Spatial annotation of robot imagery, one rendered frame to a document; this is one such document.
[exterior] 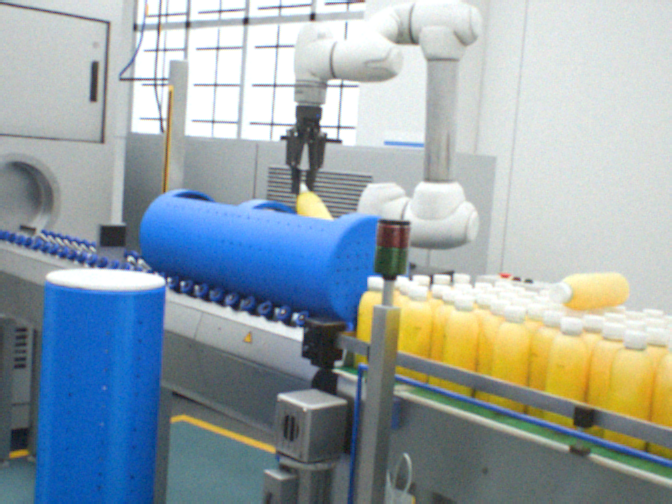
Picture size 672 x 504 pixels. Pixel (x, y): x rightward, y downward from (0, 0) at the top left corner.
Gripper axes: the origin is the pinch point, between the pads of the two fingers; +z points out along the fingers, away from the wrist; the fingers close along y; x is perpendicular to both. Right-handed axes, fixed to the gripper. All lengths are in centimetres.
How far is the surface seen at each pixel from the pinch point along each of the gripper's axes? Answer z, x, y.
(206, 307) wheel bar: 37.3, -24.8, 10.8
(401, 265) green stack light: 12, 72, 36
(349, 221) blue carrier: 7.9, 25.8, 6.2
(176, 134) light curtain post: -12, -116, -32
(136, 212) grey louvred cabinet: 30, -274, -107
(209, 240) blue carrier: 18.0, -21.8, 13.4
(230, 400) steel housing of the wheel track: 62, -15, 8
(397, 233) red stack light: 6, 72, 37
